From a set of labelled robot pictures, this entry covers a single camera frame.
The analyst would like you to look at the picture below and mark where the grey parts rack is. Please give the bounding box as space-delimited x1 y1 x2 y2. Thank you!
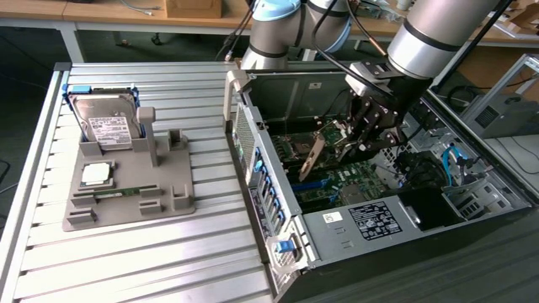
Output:
61 106 197 234

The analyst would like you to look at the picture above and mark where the grey chipset heatsink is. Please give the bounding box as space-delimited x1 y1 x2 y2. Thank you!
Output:
340 184 367 203

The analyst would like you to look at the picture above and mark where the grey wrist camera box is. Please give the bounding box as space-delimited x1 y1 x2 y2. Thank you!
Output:
344 61 397 95

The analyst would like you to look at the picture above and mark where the blue disk wire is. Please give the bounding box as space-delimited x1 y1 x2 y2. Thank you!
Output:
441 143 468 187

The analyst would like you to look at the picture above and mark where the open socket cover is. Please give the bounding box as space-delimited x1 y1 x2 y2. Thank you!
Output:
321 119 352 145

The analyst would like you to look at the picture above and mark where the aluminium profile frame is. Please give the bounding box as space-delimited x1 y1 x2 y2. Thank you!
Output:
500 53 539 95

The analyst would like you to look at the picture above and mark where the brown cardboard box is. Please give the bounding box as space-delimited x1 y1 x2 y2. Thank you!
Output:
163 0 223 19
507 1 539 35

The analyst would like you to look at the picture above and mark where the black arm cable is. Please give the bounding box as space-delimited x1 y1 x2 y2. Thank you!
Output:
311 0 392 75

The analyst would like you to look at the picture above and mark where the green RAM stick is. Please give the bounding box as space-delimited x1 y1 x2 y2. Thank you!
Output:
92 186 144 199

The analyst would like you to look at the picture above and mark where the green motherboard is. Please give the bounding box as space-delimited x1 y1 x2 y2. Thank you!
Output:
268 132 396 212

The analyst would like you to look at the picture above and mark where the CPU socket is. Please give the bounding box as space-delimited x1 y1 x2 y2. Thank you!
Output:
289 134 319 155

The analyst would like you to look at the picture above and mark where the metal power supply unit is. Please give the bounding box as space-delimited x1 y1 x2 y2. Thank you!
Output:
300 196 421 264

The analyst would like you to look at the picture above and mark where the open PC case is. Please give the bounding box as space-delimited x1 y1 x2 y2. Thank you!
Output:
223 64 534 303

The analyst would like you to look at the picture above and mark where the black stand pole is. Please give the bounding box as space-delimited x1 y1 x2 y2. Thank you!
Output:
428 0 518 92

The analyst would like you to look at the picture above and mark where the green GPU with metal bracket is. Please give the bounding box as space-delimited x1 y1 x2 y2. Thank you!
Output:
296 132 359 183

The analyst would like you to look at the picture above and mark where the blue expansion slot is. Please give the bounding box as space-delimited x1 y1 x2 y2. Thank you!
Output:
292 180 333 192

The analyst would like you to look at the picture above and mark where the silver CPU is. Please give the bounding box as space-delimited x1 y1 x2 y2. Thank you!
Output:
80 163 113 186

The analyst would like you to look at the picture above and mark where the grey equipment box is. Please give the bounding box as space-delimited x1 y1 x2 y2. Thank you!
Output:
460 91 539 140

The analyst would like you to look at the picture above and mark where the wooden desk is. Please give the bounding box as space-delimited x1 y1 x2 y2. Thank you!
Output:
0 0 539 64

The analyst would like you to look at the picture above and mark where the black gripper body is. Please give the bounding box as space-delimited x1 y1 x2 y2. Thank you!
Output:
380 77 433 127

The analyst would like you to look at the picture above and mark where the hard disk in blue caddy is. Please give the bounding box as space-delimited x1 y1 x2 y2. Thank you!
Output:
61 84 143 152

